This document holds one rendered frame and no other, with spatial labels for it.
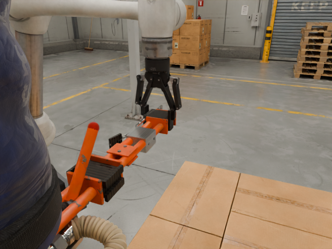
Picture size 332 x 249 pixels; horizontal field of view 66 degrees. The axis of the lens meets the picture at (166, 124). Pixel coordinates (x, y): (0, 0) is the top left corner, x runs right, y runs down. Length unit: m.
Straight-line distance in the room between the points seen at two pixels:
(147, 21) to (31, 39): 0.58
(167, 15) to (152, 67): 0.15
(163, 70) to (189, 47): 6.98
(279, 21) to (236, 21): 1.42
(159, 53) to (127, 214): 1.73
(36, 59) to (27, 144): 0.93
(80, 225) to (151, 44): 0.49
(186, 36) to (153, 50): 7.01
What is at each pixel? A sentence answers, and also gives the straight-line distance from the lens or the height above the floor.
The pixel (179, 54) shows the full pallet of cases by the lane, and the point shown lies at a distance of 7.89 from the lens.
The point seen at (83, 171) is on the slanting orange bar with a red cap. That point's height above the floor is 1.26.
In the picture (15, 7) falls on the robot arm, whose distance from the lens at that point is 0.97.
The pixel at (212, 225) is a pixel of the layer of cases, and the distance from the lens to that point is 1.43.
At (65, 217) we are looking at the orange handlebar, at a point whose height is 1.22.
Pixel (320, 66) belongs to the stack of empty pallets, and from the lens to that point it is 7.55.
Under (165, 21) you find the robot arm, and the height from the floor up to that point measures 1.52.
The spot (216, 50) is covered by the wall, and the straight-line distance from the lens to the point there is 10.18.
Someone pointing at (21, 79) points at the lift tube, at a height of 1.48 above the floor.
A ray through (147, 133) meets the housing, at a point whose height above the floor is 1.23.
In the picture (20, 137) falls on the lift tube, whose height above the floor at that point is 1.43.
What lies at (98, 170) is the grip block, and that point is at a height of 1.23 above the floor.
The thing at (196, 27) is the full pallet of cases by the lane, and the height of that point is 1.15.
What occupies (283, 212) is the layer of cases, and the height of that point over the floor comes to 0.54.
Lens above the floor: 1.54
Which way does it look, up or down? 24 degrees down
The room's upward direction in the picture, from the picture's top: straight up
